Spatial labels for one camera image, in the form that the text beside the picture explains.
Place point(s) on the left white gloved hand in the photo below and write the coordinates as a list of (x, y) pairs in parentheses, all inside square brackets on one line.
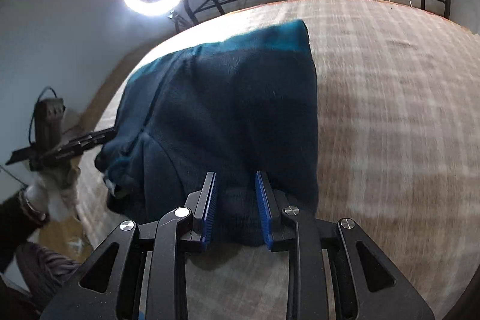
[(53, 192)]

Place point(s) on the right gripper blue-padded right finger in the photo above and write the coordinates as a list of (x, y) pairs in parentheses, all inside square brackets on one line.
[(277, 234)]

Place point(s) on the beige checked bed blanket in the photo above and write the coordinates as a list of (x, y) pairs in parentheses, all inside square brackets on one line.
[(398, 100)]

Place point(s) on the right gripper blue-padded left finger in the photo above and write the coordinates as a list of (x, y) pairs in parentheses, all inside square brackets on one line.
[(202, 206)]

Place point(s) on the left forearm dark sleeve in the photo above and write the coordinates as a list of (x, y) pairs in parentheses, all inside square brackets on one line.
[(20, 218)]

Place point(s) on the teal plaid fleece jacket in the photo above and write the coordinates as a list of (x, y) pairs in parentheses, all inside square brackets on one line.
[(232, 108)]

